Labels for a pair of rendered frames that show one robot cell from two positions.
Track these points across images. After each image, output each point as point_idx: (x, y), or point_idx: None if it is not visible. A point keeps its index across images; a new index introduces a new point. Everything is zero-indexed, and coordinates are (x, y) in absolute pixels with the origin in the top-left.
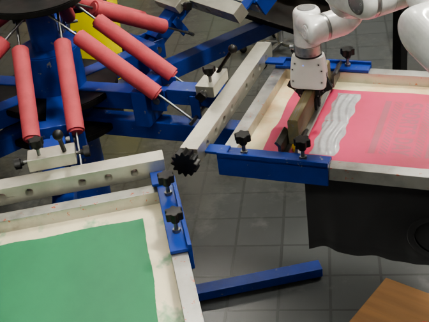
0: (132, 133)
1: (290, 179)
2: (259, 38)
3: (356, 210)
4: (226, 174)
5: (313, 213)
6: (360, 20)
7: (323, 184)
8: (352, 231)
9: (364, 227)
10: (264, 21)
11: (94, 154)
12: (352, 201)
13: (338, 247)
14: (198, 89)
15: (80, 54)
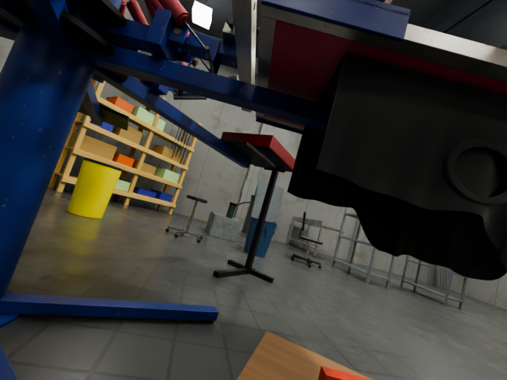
0: (131, 64)
1: (357, 22)
2: (220, 148)
3: (391, 121)
4: (271, 1)
5: (338, 117)
6: (388, 3)
7: (398, 36)
8: (377, 152)
9: (393, 148)
10: (226, 139)
11: (73, 81)
12: (391, 108)
13: (352, 174)
14: (227, 25)
15: (118, 5)
